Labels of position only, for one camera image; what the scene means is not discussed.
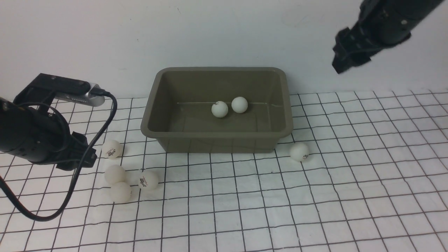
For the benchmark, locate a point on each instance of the black camera cable image-left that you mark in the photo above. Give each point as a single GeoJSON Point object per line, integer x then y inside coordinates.
{"type": "Point", "coordinates": [23, 210]}

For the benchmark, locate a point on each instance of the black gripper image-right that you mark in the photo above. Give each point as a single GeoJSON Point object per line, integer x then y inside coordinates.
{"type": "Point", "coordinates": [353, 48]}

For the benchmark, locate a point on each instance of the plain white ball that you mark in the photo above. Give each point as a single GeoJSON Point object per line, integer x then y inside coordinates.
{"type": "Point", "coordinates": [120, 192]}
{"type": "Point", "coordinates": [239, 104]}
{"type": "Point", "coordinates": [219, 109]}
{"type": "Point", "coordinates": [114, 174]}

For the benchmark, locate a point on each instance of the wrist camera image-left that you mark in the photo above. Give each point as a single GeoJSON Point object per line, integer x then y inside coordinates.
{"type": "Point", "coordinates": [44, 88]}

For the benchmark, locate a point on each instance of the white black grid tablecloth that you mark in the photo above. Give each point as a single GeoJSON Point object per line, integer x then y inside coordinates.
{"type": "Point", "coordinates": [375, 180]}

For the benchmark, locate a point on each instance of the white ball with red logo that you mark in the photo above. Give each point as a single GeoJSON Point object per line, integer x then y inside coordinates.
{"type": "Point", "coordinates": [148, 180]}

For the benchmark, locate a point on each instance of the olive green plastic bin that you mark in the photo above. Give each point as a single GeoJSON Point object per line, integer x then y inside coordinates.
{"type": "Point", "coordinates": [178, 111]}

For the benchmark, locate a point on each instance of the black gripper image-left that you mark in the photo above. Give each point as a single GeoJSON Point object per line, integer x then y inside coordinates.
{"type": "Point", "coordinates": [77, 152]}

